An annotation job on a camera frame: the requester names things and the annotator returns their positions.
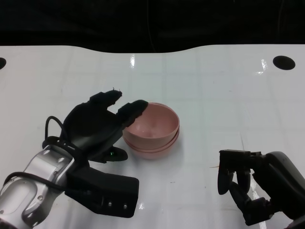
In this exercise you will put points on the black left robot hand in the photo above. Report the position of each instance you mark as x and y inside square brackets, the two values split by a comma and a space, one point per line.
[90, 128]

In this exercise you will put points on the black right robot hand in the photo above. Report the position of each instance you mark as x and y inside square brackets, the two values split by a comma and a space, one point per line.
[286, 183]

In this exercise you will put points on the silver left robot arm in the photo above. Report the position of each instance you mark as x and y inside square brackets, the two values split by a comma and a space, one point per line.
[35, 171]

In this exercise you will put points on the black backdrop cloth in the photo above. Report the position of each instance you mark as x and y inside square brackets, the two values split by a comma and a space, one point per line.
[71, 21]

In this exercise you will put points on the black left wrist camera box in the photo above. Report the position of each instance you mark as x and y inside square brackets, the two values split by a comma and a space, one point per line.
[114, 190]

